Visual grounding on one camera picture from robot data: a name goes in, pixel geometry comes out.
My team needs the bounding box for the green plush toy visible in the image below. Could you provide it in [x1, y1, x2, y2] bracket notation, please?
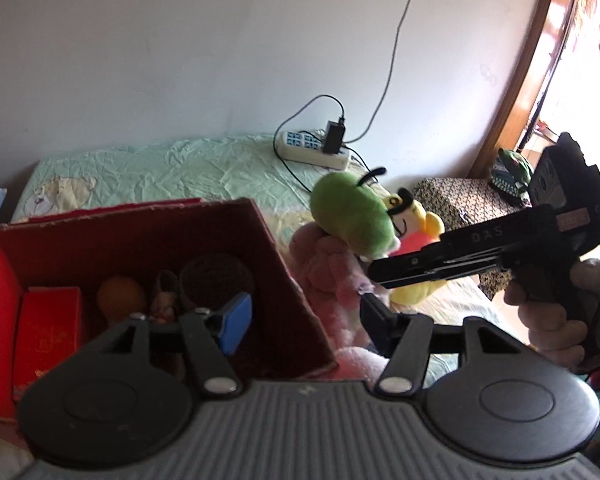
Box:
[310, 167, 400, 260]

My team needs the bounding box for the right hand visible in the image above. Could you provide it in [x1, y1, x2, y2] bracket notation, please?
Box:
[504, 259, 600, 373]

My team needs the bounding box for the pink white plush toy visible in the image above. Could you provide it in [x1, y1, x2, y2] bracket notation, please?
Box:
[287, 222, 388, 384]

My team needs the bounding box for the green dark bag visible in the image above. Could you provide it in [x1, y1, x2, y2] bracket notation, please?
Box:
[489, 148, 533, 208]

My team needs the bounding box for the yellow tiger plush toy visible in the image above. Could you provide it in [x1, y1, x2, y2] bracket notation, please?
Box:
[382, 188, 446, 311]

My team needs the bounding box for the patterned fabric stool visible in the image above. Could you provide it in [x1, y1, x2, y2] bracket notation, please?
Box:
[412, 175, 537, 302]

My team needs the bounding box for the orange round toy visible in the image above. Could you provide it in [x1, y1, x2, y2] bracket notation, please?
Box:
[96, 276, 147, 326]

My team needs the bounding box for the green cartoon bed sheet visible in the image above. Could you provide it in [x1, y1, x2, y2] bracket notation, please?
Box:
[10, 133, 531, 391]

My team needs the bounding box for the white power strip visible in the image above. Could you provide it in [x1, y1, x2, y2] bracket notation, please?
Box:
[274, 131, 351, 171]

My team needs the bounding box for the red cardboard box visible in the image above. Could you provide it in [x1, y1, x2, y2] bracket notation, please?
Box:
[0, 198, 336, 424]

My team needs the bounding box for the black charger adapter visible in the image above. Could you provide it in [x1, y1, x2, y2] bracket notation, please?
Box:
[322, 117, 346, 155]

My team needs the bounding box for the wooden door frame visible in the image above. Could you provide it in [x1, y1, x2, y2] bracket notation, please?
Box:
[467, 0, 577, 178]

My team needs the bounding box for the grey power strip cord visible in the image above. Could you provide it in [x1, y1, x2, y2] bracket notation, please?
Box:
[344, 0, 429, 143]

